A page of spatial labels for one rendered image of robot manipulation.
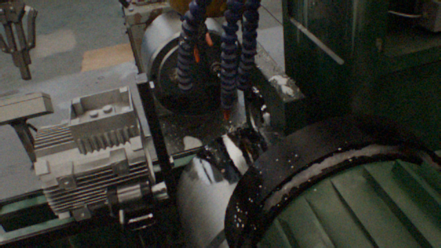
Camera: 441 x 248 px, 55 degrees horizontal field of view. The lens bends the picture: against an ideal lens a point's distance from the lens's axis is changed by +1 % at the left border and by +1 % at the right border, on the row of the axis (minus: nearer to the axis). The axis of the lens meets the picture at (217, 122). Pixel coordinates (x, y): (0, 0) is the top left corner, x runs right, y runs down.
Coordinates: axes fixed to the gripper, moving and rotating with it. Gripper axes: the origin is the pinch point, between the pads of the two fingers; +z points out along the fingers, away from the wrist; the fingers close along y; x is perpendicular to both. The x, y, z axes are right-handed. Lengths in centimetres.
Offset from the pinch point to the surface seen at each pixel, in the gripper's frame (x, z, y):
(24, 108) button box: -3.5, 11.0, -1.3
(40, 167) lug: -28.3, 25.8, 6.1
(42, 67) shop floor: 279, -61, -61
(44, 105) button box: -3.5, 11.3, 3.3
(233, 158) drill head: -49, 32, 38
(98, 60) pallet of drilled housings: 233, -47, -7
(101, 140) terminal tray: -27.8, 23.8, 17.8
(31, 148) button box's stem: 4.8, 20.2, -4.6
